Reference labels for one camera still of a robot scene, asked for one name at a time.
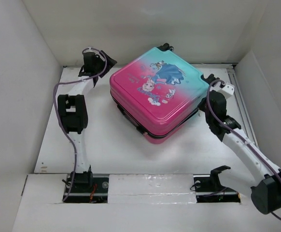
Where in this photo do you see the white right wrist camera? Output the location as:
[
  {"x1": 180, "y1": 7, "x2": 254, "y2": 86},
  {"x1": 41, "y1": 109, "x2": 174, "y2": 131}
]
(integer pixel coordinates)
[{"x1": 216, "y1": 81, "x2": 235, "y2": 99}]

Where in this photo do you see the pink teal kids suitcase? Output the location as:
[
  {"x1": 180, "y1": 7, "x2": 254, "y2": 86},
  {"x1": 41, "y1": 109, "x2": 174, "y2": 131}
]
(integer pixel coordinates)
[{"x1": 110, "y1": 43, "x2": 215, "y2": 144}]

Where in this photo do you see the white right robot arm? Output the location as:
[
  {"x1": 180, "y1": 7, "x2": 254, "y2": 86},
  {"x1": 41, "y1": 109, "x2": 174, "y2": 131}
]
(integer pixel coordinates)
[{"x1": 199, "y1": 90, "x2": 281, "y2": 215}]

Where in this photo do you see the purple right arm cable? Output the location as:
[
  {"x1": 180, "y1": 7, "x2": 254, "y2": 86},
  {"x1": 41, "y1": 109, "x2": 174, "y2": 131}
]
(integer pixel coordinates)
[{"x1": 207, "y1": 81, "x2": 281, "y2": 222}]

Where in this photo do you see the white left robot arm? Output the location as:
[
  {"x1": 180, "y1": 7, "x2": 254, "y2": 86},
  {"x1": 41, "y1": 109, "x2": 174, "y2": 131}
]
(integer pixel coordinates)
[{"x1": 53, "y1": 47, "x2": 117, "y2": 197}]

